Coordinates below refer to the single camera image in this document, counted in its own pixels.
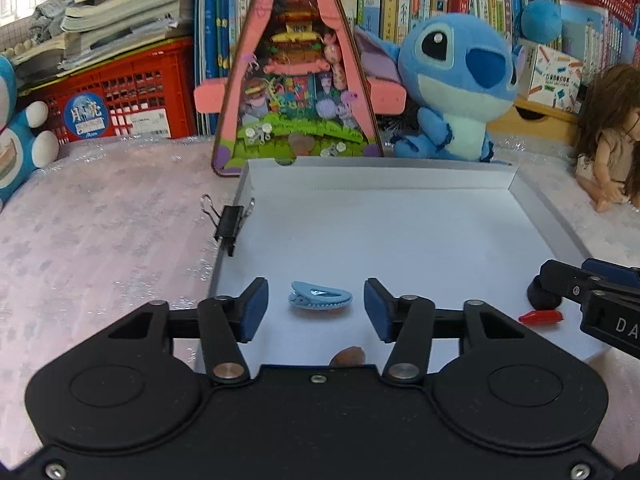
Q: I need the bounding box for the red plastic peg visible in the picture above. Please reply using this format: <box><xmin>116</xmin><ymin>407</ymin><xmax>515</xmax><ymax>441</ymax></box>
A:
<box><xmin>518</xmin><ymin>310</ymin><xmax>563</xmax><ymax>326</ymax></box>

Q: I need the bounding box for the brown nut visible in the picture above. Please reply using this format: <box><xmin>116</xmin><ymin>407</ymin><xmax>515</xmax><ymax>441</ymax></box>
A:
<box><xmin>330</xmin><ymin>346</ymin><xmax>367</xmax><ymax>367</ymax></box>

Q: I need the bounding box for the blue hair clip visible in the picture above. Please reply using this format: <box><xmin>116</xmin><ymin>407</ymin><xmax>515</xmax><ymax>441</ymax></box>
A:
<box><xmin>288</xmin><ymin>281</ymin><xmax>352</xmax><ymax>311</ymax></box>

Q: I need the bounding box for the small black round cap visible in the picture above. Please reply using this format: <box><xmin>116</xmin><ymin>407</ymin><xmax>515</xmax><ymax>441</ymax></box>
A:
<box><xmin>526</xmin><ymin>276</ymin><xmax>563</xmax><ymax>311</ymax></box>

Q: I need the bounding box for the small binder clip on tray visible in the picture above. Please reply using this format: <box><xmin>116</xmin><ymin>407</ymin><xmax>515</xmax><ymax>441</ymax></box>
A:
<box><xmin>200</xmin><ymin>194</ymin><xmax>255</xmax><ymax>257</ymax></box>

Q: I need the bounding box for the brown-haired doll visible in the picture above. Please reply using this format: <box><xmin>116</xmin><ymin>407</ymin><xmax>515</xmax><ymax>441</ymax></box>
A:
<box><xmin>575</xmin><ymin>64</ymin><xmax>639</xmax><ymax>212</ymax></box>

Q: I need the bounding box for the grey cardboard tray box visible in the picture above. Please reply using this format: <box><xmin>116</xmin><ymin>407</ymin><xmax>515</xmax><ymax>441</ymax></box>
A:
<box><xmin>210</xmin><ymin>157</ymin><xmax>589</xmax><ymax>370</ymax></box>

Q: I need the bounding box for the wooden drawer box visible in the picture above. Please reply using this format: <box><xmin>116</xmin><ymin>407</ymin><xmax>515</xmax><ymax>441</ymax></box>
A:
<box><xmin>487</xmin><ymin>98</ymin><xmax>578</xmax><ymax>146</ymax></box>

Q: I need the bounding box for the white label printer box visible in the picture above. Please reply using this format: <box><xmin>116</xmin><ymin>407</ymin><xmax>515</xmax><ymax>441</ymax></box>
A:
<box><xmin>518</xmin><ymin>39</ymin><xmax>584</xmax><ymax>114</ymax></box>

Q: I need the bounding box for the Stitch plush toy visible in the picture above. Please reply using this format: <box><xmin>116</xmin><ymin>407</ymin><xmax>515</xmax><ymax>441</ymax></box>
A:
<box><xmin>354</xmin><ymin>13</ymin><xmax>526</xmax><ymax>162</ymax></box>

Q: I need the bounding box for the red plastic crate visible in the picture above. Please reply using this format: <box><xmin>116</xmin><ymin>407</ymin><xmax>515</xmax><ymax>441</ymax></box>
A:
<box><xmin>18</xmin><ymin>37</ymin><xmax>196</xmax><ymax>144</ymax></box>

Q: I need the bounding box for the pink triangular diorama house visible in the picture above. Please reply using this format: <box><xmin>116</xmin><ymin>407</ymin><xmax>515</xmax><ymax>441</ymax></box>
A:
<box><xmin>194</xmin><ymin>0</ymin><xmax>406</xmax><ymax>177</ymax></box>

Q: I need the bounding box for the blue plush toy on shelf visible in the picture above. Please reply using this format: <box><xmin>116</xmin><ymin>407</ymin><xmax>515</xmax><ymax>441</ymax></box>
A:
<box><xmin>521</xmin><ymin>0</ymin><xmax>562</xmax><ymax>44</ymax></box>

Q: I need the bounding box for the Doraemon plush toy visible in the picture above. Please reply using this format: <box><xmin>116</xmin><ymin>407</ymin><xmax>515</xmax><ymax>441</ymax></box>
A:
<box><xmin>0</xmin><ymin>56</ymin><xmax>60</xmax><ymax>207</ymax></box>

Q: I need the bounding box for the row of shelf books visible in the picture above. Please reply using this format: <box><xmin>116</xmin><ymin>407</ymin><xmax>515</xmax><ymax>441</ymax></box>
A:
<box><xmin>194</xmin><ymin>0</ymin><xmax>640</xmax><ymax>137</ymax></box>

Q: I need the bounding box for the stack of books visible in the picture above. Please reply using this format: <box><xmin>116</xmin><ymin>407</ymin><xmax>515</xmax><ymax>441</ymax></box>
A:
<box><xmin>1</xmin><ymin>0</ymin><xmax>194</xmax><ymax>86</ymax></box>

